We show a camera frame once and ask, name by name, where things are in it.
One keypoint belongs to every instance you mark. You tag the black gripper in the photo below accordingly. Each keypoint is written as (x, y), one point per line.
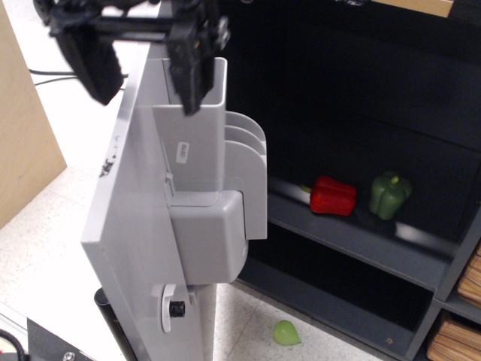
(194, 32)

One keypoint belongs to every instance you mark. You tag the grey toy fridge door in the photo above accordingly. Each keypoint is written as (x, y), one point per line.
(177, 202)

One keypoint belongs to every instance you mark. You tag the dark grey fridge cabinet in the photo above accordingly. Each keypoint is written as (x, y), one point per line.
(351, 92)

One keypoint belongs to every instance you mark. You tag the light wooden panel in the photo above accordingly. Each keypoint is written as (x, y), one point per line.
(30, 155)

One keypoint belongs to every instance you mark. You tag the red bell pepper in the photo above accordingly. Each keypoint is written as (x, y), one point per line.
(330, 196)

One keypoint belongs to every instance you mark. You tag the green bell pepper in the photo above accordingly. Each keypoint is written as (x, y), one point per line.
(389, 192)

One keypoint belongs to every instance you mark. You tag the wooden board top right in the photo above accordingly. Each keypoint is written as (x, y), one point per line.
(439, 8)

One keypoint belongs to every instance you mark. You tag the small green toy pear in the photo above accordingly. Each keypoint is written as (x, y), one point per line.
(285, 333)

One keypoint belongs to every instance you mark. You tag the grey side shelf unit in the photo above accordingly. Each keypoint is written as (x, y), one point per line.
(446, 298)

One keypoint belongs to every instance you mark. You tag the wicker basket upper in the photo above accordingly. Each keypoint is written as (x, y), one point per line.
(469, 283)

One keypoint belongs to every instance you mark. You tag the wicker basket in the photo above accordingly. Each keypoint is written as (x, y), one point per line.
(454, 338)
(469, 283)

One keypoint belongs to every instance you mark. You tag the wicker basket lower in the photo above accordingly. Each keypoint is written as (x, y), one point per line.
(454, 338)

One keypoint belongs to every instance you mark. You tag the black fridge door handle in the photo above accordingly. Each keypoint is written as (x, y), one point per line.
(113, 324)

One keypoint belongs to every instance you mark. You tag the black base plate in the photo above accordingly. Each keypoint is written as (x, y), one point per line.
(44, 345)

